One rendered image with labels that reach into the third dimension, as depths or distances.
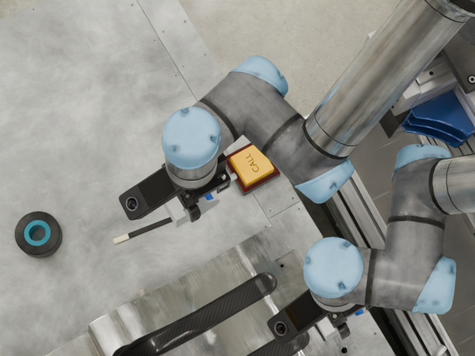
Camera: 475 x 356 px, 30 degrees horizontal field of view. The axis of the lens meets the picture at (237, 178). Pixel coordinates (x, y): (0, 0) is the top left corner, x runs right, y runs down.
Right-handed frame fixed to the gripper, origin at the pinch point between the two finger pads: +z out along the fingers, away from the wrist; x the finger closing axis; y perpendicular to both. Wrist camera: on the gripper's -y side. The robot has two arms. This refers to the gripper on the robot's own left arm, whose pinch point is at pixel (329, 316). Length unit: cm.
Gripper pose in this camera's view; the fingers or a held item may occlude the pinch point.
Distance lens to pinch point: 148.2
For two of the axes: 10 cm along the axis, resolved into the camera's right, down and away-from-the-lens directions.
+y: 8.6, -5.2, 0.4
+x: -5.0, -8.0, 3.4
